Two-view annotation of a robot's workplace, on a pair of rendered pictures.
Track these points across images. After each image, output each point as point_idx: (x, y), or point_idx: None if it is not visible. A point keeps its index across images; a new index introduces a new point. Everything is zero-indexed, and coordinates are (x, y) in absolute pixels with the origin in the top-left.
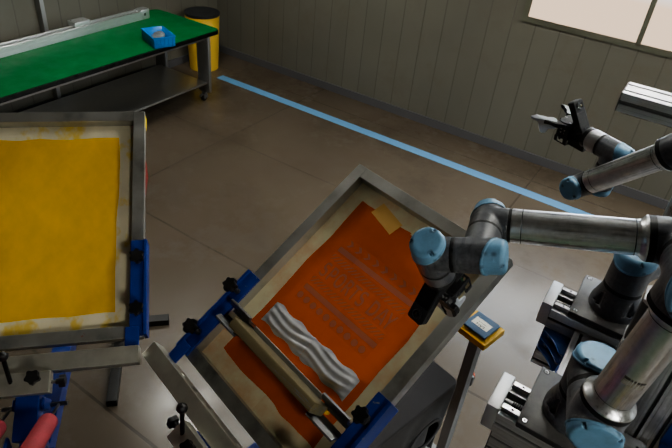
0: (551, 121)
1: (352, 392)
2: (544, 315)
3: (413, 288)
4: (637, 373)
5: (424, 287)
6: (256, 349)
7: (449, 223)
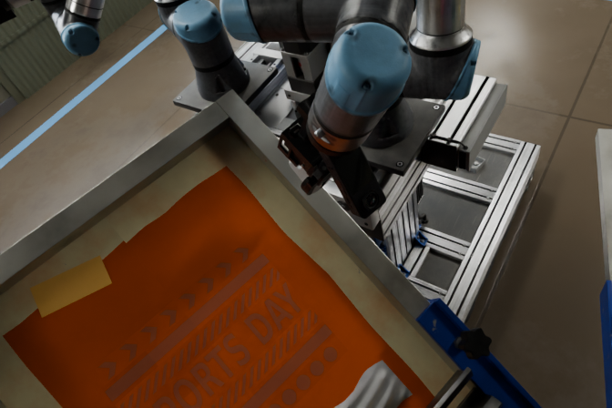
0: None
1: (399, 374)
2: None
3: (237, 250)
4: None
5: (341, 168)
6: None
7: (137, 163)
